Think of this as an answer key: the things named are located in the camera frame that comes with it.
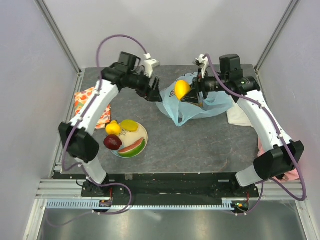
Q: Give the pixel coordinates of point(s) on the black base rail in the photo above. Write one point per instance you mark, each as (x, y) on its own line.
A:
(216, 185)

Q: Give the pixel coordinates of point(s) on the cream and blue plate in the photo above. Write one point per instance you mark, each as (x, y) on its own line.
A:
(133, 142)

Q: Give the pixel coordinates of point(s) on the fake watermelon slice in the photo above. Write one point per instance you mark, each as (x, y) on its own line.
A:
(133, 150)

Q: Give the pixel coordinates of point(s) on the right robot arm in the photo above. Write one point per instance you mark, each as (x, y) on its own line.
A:
(281, 153)

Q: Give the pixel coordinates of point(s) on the white folded cloth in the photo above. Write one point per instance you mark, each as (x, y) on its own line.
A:
(236, 116)

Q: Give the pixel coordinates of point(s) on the floral orange napkin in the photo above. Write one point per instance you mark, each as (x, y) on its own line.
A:
(80, 98)

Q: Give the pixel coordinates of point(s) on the yellow fake lemon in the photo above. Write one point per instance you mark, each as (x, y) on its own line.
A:
(181, 89)
(113, 128)

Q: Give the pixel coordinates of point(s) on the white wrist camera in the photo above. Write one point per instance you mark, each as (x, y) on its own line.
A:
(149, 65)
(203, 63)

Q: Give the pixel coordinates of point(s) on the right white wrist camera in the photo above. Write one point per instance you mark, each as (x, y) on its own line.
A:
(203, 63)

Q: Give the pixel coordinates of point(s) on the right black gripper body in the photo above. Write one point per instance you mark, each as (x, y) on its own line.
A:
(198, 83)

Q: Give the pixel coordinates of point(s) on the left aluminium frame post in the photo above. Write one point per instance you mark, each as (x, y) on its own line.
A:
(44, 9)

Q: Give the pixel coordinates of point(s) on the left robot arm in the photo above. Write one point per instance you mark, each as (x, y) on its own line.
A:
(77, 135)

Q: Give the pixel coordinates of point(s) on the light blue plastic bag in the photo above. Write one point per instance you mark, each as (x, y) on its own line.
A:
(180, 112)

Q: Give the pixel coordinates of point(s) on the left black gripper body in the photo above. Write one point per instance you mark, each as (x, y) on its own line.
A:
(147, 92)

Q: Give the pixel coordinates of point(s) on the pink cap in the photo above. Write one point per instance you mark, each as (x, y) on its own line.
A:
(288, 176)

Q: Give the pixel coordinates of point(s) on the yellow fake mango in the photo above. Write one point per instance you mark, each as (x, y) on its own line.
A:
(129, 125)

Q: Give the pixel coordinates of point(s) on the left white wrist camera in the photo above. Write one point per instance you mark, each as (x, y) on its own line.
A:
(149, 65)

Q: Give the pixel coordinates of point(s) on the right aluminium frame post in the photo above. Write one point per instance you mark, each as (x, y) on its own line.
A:
(276, 33)

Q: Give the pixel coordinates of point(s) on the red fake apple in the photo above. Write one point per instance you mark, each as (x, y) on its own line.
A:
(112, 142)

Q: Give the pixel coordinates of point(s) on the aluminium frame post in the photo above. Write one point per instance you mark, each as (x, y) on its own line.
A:
(276, 33)
(44, 9)

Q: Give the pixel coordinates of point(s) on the slotted cable duct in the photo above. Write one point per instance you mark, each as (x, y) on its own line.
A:
(90, 204)

